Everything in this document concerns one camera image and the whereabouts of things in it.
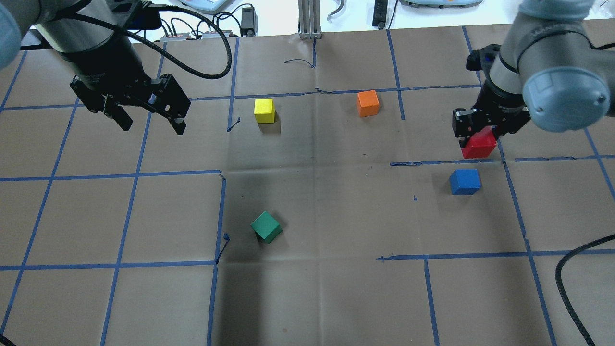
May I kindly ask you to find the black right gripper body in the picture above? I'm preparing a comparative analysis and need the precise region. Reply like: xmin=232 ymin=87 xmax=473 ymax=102
xmin=452 ymin=79 xmax=531 ymax=140

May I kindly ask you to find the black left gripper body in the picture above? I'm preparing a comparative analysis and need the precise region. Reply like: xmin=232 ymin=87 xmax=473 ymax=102
xmin=60 ymin=37 xmax=191 ymax=120

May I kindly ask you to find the red wooden block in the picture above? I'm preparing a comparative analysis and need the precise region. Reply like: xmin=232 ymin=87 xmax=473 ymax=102
xmin=461 ymin=126 xmax=497 ymax=159

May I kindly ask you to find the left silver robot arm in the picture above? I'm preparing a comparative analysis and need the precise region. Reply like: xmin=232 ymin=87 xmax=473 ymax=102
xmin=1 ymin=0 xmax=191 ymax=135

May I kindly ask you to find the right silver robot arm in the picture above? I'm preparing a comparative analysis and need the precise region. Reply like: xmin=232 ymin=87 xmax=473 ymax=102
xmin=452 ymin=0 xmax=614 ymax=151

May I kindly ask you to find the blue wooden block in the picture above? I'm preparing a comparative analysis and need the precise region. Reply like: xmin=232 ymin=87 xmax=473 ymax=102
xmin=449 ymin=169 xmax=482 ymax=196

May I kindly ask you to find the yellow wooden block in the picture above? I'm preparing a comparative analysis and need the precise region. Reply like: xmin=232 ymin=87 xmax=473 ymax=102
xmin=253 ymin=98 xmax=275 ymax=124

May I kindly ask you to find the orange wooden block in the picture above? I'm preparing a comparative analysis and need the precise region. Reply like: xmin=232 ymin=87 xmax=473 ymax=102
xmin=356 ymin=90 xmax=380 ymax=118

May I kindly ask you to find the green wooden block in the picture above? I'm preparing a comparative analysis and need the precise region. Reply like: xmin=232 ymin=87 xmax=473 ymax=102
xmin=250 ymin=211 xmax=283 ymax=244

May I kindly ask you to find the black power adapter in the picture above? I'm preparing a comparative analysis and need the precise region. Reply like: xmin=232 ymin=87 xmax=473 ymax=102
xmin=240 ymin=7 xmax=258 ymax=37

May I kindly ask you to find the brown paper table cover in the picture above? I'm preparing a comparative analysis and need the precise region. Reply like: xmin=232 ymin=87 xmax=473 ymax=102
xmin=1 ymin=25 xmax=614 ymax=346

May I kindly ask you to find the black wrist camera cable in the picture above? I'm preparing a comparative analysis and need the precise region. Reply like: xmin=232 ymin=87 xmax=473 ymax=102
xmin=67 ymin=0 xmax=233 ymax=80

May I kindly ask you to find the aluminium frame post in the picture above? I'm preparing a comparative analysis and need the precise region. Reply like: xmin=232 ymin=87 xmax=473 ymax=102
xmin=298 ymin=0 xmax=322 ymax=41

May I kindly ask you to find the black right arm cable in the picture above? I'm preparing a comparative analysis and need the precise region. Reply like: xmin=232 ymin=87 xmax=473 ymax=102
xmin=555 ymin=234 xmax=615 ymax=346

